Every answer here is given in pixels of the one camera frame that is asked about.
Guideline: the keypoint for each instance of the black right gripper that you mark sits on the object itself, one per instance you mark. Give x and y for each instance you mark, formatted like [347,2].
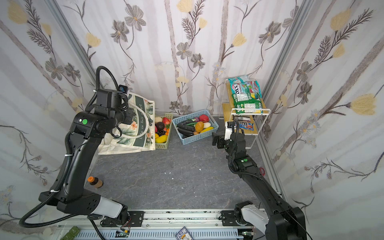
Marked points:
[222,141]

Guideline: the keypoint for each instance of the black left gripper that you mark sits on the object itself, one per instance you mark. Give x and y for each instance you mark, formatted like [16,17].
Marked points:
[128,117]

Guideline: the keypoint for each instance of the cream floral tote bag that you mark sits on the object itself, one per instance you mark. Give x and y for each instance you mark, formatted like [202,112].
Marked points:
[136,137]

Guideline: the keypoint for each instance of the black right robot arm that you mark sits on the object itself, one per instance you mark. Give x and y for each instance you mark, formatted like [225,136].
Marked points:
[264,192]

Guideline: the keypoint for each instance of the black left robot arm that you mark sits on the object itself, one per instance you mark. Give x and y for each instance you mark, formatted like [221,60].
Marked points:
[68,194]

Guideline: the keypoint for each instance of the green skittles candy bag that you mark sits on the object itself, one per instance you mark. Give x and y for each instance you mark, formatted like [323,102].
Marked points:
[246,94]

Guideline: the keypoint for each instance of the brown potato toy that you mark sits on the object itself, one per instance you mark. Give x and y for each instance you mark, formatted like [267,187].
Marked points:
[199,127]

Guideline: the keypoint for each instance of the red pepper toy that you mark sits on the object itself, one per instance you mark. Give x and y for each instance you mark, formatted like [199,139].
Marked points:
[204,118]

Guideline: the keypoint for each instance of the blue m&m candy packet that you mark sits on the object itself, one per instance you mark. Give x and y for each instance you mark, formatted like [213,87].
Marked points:
[246,125]

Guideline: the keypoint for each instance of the dark avocado toy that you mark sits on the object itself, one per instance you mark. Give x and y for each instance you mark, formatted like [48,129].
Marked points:
[160,126]

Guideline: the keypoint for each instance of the dark purple eggplant toy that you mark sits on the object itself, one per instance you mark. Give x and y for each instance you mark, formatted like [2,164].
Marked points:
[186,130]

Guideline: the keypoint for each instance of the green plastic fruit basket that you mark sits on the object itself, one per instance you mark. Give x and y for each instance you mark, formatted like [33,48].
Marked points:
[165,131]

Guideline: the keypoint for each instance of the red apple toy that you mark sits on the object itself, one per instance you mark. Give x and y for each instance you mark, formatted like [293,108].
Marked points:
[166,121]

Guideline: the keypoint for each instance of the yellow mango toy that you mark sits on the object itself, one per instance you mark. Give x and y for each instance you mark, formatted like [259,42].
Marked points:
[162,139]

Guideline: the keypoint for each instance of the small brown orange-capped bottle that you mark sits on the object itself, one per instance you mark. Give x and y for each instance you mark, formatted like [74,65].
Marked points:
[95,182]

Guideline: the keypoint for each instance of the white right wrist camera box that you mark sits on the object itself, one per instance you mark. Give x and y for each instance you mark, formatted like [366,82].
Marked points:
[231,127]

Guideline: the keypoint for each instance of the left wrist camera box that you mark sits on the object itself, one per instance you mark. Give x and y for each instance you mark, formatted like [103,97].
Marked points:
[111,104]

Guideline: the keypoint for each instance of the white wire wooden shelf rack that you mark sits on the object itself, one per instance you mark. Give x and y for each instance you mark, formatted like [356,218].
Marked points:
[258,116]

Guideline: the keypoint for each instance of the red handled scissors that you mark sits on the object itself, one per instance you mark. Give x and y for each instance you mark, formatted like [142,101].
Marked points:
[262,171]

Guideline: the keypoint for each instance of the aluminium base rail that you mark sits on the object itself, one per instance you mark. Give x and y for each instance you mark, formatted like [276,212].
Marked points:
[166,225]

